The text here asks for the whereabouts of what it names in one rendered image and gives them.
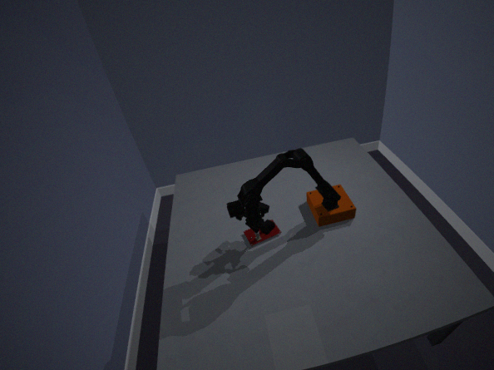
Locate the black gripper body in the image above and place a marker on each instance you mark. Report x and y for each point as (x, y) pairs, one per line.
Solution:
(265, 227)

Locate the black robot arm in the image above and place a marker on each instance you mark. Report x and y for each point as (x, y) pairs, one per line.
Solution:
(249, 195)

